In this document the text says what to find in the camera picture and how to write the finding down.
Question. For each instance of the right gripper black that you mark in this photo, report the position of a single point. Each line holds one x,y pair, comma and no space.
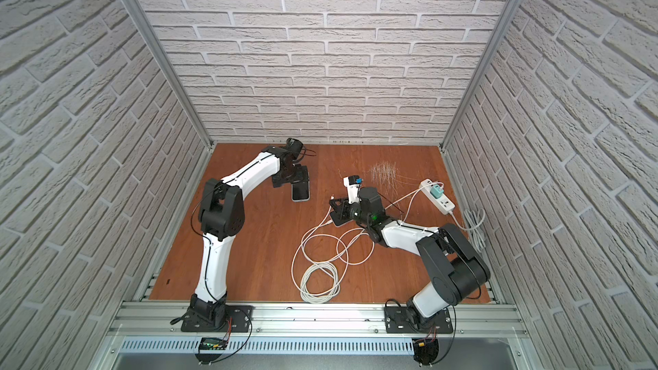
337,208

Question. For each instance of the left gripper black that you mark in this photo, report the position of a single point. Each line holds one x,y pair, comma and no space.
288,177

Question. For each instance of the pink-cased smartphone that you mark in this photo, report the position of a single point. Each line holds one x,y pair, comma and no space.
340,218

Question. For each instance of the green-cased smartphone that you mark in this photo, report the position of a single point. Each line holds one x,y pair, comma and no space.
300,191

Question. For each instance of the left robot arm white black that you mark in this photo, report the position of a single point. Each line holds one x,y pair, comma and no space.
221,215

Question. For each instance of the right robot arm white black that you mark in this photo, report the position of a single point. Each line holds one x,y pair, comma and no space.
455,269

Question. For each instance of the teal USB charger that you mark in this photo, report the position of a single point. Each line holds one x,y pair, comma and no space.
436,191

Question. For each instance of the white power strip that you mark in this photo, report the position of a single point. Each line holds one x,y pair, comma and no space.
443,204

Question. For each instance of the right small circuit board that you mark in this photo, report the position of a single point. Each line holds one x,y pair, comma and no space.
425,350

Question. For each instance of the small circuit board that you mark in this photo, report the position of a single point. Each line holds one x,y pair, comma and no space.
425,350
213,344

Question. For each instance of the left small circuit board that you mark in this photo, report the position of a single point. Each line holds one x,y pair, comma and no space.
213,344

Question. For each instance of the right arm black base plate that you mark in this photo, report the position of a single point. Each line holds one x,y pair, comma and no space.
401,319

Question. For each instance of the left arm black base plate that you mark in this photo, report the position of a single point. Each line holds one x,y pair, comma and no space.
216,317

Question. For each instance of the aluminium front rail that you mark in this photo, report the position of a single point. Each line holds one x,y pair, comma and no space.
154,318

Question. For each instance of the aluminium frame post left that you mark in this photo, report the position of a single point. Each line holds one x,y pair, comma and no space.
147,31

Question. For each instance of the aluminium frame post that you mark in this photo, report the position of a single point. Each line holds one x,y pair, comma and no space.
498,34
147,31

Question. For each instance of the aluminium frame post right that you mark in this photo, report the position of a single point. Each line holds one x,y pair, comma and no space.
498,34

